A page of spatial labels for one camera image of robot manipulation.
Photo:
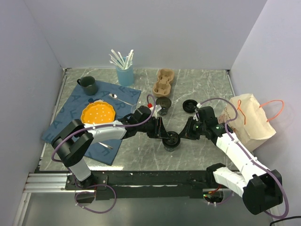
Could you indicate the blue straw holder cup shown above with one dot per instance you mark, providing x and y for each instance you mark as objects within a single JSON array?
[{"x": 125, "y": 77}]

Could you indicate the stacked black cup lids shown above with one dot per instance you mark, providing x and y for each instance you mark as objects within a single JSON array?
[{"x": 189, "y": 105}]

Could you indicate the clear plastic tumbler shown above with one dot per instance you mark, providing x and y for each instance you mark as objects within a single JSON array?
[{"x": 134, "y": 107}]

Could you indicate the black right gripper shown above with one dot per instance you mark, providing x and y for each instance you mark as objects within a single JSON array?
[{"x": 186, "y": 133}]

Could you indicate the dark translucent coffee cup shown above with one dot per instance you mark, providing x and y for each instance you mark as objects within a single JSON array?
[{"x": 165, "y": 104}]

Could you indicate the silver fork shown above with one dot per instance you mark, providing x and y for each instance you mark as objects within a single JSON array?
[{"x": 105, "y": 145}]

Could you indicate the dark green mug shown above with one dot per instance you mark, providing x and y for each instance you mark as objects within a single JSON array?
[{"x": 88, "y": 85}]

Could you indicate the orange dotted scalloped plate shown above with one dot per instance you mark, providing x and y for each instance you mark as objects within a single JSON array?
[{"x": 98, "y": 113}]

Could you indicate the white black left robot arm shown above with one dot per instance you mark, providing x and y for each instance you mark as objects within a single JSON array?
[{"x": 74, "y": 140}]

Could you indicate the brown cardboard cup carrier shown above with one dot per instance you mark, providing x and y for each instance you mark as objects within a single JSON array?
[{"x": 162, "y": 86}]

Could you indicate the blue lettered placemat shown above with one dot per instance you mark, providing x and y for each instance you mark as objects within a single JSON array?
[{"x": 78, "y": 100}]

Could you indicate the brown paper takeout bag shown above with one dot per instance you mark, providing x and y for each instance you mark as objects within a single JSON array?
[{"x": 248, "y": 120}]

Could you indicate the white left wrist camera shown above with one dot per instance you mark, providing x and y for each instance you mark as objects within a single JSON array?
[{"x": 156, "y": 109}]

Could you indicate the black coffee cup lid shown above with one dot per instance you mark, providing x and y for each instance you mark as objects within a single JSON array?
[{"x": 173, "y": 139}]

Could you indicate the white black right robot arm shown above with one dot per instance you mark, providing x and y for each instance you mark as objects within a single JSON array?
[{"x": 258, "y": 187}]

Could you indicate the silver spoon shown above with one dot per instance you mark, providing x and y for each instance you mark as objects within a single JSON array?
[{"x": 115, "y": 97}]

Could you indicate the white wrapped straw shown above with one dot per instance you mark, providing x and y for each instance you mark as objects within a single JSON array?
[
  {"x": 118, "y": 59},
  {"x": 129, "y": 59},
  {"x": 116, "y": 62}
]

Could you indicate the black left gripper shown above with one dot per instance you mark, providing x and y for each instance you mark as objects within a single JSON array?
[{"x": 159, "y": 131}]

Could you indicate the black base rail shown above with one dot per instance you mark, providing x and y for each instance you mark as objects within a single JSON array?
[{"x": 127, "y": 184}]

